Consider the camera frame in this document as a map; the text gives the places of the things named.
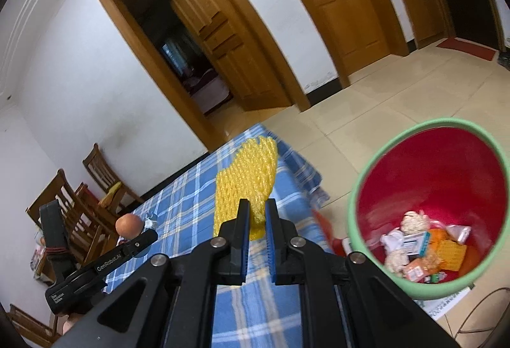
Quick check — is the large wooden dining chair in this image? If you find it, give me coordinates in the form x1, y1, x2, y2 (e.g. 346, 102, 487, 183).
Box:
26, 168, 120, 265

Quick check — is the red door mat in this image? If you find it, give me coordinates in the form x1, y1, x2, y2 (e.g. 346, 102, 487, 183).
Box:
436, 38, 500, 62

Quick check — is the round brown fruit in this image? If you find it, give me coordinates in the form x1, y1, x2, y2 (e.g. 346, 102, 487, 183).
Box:
115, 213, 143, 239

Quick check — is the white plastic bag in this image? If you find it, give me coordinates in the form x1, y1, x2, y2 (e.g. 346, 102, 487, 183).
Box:
446, 224, 471, 245

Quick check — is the printed paper sheet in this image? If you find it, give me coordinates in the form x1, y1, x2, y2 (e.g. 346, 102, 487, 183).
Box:
414, 286, 473, 321

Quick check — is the white sock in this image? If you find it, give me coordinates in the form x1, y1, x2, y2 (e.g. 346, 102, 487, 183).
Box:
380, 228, 405, 251

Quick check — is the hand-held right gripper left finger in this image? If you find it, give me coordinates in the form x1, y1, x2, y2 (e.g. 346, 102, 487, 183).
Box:
52, 198, 251, 348

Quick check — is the red bin with green rim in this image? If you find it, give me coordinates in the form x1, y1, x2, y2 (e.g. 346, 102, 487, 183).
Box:
347, 118, 510, 301

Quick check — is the blue plaid tablecloth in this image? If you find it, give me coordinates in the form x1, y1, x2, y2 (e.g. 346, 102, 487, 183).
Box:
106, 124, 331, 348

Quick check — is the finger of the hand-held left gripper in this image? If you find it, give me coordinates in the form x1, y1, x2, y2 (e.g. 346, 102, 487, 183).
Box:
123, 228, 159, 259

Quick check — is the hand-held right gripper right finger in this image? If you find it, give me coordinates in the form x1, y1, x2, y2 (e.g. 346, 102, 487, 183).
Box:
265, 197, 461, 348

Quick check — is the person's left hand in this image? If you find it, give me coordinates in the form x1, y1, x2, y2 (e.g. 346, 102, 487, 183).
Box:
60, 312, 86, 336

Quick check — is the wooden doorway frame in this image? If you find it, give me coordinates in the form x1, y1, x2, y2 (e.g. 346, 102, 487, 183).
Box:
97, 0, 311, 151

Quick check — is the closed wooden door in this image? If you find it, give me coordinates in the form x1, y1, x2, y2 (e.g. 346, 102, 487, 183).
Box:
253, 0, 409, 73

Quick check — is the open wooden door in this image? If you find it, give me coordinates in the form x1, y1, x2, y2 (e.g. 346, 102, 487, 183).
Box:
169, 0, 293, 111

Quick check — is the bed with pink cover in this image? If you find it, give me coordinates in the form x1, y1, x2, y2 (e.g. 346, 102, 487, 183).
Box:
183, 69, 232, 115

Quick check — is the wooden chair with cushion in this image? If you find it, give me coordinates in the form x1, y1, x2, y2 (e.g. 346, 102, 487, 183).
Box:
82, 143, 144, 209

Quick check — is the white teal medicine box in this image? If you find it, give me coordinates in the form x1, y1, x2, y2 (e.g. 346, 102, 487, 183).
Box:
402, 230, 431, 255

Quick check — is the orange patterned snack packet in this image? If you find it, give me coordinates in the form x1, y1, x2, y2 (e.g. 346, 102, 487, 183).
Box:
422, 252, 443, 273

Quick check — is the yellow seat cushion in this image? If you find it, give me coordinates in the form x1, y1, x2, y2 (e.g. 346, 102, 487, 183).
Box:
99, 181, 122, 207

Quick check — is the orange cardboard box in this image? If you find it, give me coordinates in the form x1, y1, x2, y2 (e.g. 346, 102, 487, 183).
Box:
403, 257, 427, 281

